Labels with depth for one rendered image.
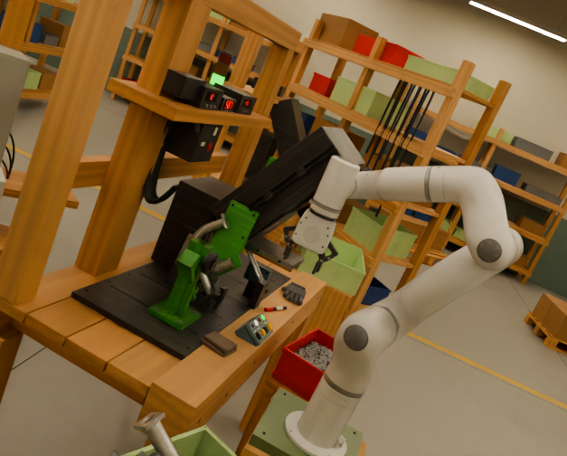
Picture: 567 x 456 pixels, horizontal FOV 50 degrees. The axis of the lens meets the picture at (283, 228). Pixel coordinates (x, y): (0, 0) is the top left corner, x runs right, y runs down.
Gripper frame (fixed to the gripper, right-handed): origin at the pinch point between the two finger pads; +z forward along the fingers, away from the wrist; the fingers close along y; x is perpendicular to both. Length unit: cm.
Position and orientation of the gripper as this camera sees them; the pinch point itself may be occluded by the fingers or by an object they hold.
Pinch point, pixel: (300, 262)
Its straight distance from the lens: 170.4
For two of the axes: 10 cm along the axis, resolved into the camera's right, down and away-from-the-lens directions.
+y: 8.7, 4.4, -2.1
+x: 3.0, -1.3, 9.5
